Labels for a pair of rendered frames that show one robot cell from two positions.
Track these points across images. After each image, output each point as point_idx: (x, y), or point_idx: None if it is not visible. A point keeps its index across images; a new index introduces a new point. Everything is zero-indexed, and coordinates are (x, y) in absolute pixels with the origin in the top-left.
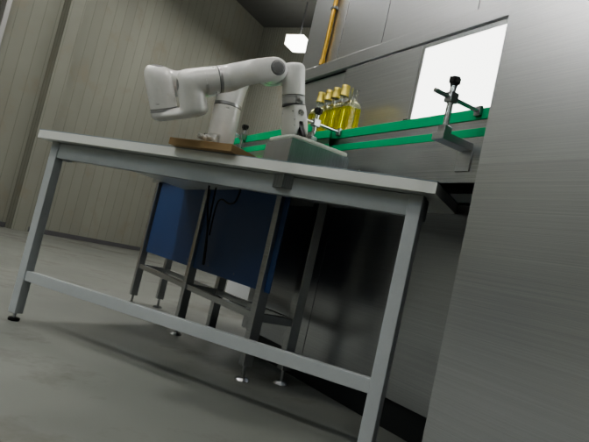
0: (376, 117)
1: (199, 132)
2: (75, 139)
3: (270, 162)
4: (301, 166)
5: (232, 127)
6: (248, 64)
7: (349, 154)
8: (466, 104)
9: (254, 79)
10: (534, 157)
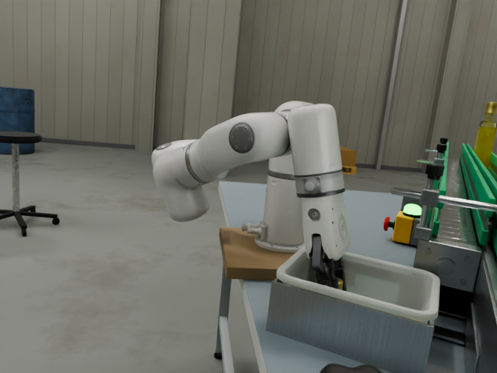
0: None
1: (243, 223)
2: (221, 198)
3: (251, 320)
4: (262, 360)
5: (285, 212)
6: (203, 140)
7: (484, 291)
8: None
9: (213, 166)
10: None
